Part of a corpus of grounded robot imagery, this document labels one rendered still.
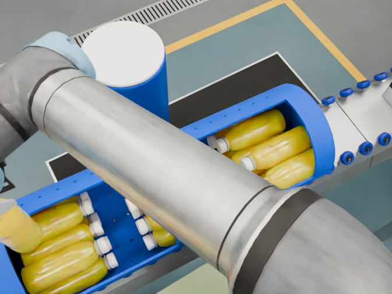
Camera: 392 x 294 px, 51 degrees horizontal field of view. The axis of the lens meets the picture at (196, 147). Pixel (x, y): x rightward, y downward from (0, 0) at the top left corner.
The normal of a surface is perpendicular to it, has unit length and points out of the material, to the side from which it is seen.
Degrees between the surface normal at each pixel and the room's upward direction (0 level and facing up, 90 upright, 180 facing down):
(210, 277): 5
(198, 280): 5
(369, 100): 0
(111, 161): 49
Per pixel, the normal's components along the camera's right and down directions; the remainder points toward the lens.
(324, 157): 0.40, 0.44
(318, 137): 0.29, 0.07
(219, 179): -0.11, -0.67
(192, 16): 0.03, -0.46
